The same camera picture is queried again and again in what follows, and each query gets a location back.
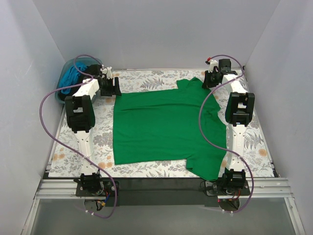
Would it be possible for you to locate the green t shirt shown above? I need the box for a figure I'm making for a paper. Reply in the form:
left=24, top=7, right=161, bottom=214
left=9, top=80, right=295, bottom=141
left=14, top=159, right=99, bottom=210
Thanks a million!
left=113, top=77, right=226, bottom=180

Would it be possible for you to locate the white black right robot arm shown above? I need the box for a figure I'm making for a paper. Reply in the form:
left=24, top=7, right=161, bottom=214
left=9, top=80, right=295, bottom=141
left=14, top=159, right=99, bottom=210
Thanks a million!
left=202, top=58, right=255, bottom=196

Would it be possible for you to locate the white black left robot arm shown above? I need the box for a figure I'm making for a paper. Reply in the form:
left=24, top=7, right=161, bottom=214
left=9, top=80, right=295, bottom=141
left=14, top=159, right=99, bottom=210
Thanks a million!
left=65, top=64, right=121, bottom=196

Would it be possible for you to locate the teal plastic laundry bin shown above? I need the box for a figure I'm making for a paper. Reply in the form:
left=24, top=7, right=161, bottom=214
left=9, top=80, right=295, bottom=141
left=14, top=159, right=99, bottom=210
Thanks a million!
left=55, top=57, right=102, bottom=104

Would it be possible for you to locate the blue t shirt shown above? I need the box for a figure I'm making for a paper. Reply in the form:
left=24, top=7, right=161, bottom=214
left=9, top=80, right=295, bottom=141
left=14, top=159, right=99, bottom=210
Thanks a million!
left=59, top=62, right=87, bottom=95

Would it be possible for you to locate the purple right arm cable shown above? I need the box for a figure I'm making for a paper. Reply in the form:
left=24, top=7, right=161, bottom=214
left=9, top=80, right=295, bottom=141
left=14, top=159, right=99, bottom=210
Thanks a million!
left=199, top=54, right=255, bottom=213

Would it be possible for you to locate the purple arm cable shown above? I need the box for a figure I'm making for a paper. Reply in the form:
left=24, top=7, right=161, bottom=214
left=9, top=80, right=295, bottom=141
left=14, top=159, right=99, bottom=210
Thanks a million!
left=40, top=54, right=119, bottom=218
left=199, top=54, right=255, bottom=213

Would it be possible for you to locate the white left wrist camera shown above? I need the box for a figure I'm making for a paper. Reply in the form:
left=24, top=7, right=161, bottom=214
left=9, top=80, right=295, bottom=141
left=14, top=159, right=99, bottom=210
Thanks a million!
left=100, top=65, right=112, bottom=79

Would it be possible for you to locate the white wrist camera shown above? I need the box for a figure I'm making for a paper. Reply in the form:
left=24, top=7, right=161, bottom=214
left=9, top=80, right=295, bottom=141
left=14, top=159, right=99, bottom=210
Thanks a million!
left=100, top=65, right=112, bottom=79
left=205, top=58, right=219, bottom=72

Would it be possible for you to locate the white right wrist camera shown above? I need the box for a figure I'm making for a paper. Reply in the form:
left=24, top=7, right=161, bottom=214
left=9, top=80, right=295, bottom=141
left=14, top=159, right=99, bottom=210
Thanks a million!
left=205, top=58, right=219, bottom=72

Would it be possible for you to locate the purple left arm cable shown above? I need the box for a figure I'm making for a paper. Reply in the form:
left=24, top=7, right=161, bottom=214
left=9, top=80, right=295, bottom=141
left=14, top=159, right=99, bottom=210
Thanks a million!
left=40, top=54, right=119, bottom=218

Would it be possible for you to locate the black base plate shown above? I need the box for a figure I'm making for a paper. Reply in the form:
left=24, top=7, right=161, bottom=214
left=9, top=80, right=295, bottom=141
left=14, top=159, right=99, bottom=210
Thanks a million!
left=75, top=177, right=250, bottom=209

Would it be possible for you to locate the aluminium mounting rail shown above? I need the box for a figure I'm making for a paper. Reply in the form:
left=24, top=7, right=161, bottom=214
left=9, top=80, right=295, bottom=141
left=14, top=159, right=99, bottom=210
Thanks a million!
left=36, top=178, right=293, bottom=199

